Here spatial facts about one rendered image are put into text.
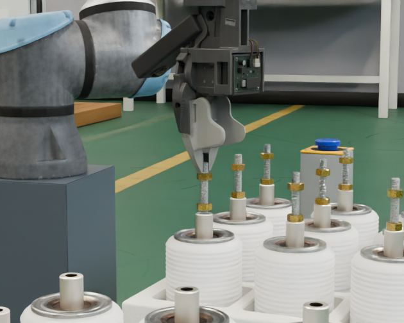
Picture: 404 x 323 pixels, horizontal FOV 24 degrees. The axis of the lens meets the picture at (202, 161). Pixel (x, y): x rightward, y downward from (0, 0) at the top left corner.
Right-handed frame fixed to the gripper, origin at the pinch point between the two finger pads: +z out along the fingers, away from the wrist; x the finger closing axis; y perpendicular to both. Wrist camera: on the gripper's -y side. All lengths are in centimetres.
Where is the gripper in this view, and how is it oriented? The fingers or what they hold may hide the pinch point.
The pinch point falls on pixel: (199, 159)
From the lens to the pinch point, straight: 115.4
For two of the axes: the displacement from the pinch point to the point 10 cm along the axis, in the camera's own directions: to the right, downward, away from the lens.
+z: 0.0, 9.9, 1.5
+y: 7.9, 0.9, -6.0
